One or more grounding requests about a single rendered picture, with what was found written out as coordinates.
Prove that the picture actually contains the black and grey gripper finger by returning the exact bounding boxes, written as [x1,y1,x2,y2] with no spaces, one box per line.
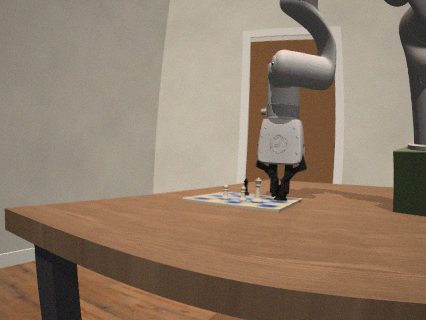
[256,160,279,197]
[280,156,307,198]

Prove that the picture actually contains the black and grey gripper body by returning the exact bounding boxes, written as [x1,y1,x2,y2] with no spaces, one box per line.
[257,116,304,165]

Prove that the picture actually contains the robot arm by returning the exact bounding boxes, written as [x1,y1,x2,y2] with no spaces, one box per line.
[261,0,426,151]

